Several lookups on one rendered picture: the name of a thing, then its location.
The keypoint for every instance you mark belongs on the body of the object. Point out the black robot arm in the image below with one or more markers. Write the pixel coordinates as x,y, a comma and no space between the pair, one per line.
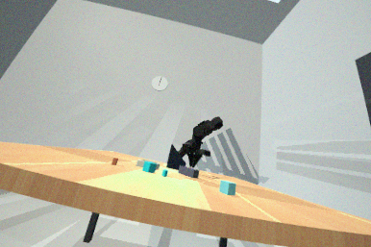
203,129

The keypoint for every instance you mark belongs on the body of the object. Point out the white square tray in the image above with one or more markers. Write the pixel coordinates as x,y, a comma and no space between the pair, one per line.
141,162

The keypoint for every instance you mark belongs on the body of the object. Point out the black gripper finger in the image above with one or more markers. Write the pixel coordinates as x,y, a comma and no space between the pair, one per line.
190,158
196,158

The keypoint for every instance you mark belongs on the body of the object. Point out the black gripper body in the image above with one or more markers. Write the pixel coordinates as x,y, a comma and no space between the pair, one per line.
198,150

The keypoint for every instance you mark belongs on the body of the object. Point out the small brown block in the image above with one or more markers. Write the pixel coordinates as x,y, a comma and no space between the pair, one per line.
114,161

